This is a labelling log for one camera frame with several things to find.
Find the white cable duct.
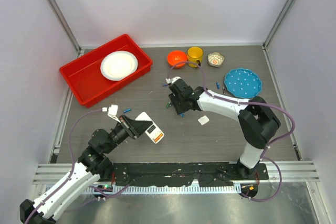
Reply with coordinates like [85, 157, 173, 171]
[83, 182, 241, 195]

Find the white battery cover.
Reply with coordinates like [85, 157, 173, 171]
[198, 115, 209, 125]

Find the patterned small bowl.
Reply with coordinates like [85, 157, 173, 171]
[207, 52, 225, 67]

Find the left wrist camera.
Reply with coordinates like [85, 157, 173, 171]
[102, 104, 120, 123]

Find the white paper plate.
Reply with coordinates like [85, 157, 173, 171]
[100, 51, 138, 81]

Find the yellow mug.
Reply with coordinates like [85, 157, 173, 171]
[187, 46, 203, 68]

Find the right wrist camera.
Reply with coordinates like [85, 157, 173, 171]
[166, 77, 181, 86]

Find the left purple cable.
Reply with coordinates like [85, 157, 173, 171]
[23, 108, 106, 224]

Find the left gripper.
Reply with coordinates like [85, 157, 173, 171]
[104, 114, 152, 154]

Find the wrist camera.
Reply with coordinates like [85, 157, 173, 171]
[166, 77, 181, 86]
[102, 104, 120, 123]

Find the red plastic bin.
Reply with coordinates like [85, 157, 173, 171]
[59, 34, 153, 108]

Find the orange bowl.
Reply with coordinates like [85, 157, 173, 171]
[166, 50, 187, 68]

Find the blue dotted plate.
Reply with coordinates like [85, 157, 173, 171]
[224, 68, 263, 99]

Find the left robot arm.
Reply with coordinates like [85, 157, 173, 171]
[19, 114, 153, 223]

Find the orange battery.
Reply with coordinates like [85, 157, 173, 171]
[153, 133, 164, 143]

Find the white remote control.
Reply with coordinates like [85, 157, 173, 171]
[136, 112, 164, 144]

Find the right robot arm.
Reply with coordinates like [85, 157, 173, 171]
[166, 77, 281, 179]

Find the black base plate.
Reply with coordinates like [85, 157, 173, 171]
[98, 162, 269, 187]

